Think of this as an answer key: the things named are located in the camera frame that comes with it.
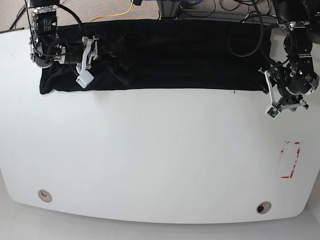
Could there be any gripper body white-black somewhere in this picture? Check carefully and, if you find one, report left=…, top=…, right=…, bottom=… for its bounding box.
left=59, top=36, right=100, bottom=89
left=258, top=68, right=309, bottom=120

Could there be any black t-shirt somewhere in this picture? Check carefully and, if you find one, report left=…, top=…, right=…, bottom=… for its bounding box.
left=39, top=18, right=272, bottom=95

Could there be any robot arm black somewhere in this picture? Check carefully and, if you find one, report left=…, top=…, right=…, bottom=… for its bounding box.
left=227, top=0, right=320, bottom=119
left=24, top=0, right=99, bottom=89

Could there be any red tape rectangle marking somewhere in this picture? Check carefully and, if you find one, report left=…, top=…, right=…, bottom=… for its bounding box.
left=277, top=141, right=302, bottom=179

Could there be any right table grommet hole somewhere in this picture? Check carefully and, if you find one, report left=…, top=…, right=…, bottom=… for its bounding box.
left=256, top=201, right=272, bottom=215

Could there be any table grommet hole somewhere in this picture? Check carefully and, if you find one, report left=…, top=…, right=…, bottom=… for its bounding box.
left=256, top=201, right=272, bottom=215
left=38, top=189, right=52, bottom=203

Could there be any left table grommet hole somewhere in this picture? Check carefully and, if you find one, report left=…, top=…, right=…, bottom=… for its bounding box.
left=38, top=189, right=52, bottom=203

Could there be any yellow cable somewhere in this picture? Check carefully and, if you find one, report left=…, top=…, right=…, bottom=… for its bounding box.
left=89, top=0, right=133, bottom=23

